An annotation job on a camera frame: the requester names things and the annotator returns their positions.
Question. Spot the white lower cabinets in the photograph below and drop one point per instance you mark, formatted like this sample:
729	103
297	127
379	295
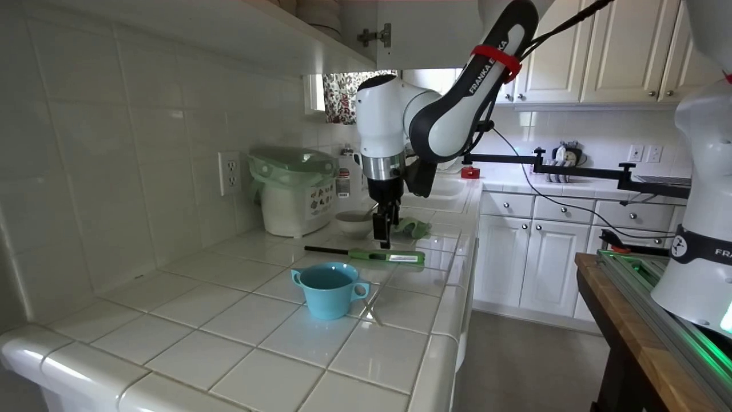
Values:
527	247

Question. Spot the wall power outlet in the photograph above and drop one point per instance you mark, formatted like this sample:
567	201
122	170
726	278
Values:
229	171

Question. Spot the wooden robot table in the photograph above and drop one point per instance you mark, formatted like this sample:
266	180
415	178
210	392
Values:
656	361

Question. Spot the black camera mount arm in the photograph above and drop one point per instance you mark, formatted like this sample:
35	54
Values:
621	175

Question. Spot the white rice cooker green lid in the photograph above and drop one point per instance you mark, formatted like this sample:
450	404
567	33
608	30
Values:
297	188

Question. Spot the green long utility lighter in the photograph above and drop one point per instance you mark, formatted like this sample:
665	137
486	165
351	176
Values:
402	257

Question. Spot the white cabinets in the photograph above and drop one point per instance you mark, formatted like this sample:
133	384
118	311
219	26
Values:
631	50
527	247

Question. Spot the white upper cabinets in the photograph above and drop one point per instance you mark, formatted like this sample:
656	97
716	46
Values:
631	50

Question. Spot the small white bowl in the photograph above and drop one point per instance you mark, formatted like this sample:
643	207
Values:
352	223

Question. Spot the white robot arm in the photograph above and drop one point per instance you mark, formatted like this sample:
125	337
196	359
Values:
404	127

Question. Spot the red small object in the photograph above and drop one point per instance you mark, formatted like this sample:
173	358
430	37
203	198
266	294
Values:
470	171

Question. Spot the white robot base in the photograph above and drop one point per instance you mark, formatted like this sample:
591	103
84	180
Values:
698	278

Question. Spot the blue two-handled cup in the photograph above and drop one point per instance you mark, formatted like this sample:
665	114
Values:
330	288

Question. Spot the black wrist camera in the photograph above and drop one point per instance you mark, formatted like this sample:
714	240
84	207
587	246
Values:
419	176

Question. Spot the floral curtain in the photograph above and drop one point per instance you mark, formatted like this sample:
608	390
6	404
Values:
340	95

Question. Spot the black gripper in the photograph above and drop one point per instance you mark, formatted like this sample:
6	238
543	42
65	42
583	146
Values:
379	193

